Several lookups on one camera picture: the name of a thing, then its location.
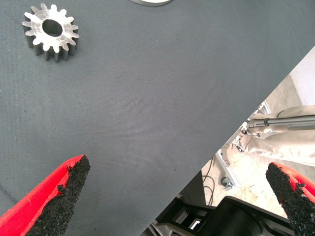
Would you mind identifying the grey caster wheel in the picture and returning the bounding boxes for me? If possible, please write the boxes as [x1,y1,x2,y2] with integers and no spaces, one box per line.
[220,177,233,190]

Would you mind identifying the person in beige clothes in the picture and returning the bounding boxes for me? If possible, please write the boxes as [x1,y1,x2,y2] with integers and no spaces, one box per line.
[242,105,315,167]

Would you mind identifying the aluminium profile frame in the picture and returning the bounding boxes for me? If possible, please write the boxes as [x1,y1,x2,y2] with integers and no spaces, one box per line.
[216,99,270,190]

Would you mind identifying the dark grey table cloth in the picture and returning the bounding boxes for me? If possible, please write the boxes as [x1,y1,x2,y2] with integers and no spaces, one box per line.
[0,0,315,236]

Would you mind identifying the grey metal bar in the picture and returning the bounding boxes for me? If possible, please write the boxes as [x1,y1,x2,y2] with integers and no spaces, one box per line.
[247,117,315,129]

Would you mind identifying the black frame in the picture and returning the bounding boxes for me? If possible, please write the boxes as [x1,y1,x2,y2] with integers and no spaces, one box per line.
[140,195,300,236]

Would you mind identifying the round metal carrier plate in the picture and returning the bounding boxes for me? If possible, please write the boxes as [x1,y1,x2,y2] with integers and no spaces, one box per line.
[129,0,173,7]

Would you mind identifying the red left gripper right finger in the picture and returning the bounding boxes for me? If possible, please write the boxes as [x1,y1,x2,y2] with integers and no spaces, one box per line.
[265,161,315,236]

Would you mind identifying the steel planetary gear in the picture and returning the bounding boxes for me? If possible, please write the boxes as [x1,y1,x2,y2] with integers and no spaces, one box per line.
[22,2,80,63]

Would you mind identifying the black floor cables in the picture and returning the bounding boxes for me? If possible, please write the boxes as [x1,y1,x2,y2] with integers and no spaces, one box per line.
[203,157,216,206]

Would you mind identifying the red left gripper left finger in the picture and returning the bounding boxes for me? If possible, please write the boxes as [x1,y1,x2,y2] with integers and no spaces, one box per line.
[0,154,91,236]

